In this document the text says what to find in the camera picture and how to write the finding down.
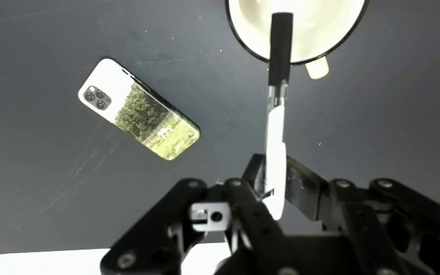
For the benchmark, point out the yellow enamel mug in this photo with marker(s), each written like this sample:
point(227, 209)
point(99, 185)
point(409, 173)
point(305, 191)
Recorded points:
point(322, 25)

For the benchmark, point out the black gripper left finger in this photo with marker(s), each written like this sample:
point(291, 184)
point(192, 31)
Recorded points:
point(245, 219)

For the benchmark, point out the white pen with black cap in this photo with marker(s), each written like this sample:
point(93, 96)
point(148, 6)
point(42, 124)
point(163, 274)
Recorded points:
point(276, 153)

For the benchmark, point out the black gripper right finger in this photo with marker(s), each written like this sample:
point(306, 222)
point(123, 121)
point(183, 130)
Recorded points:
point(383, 223)

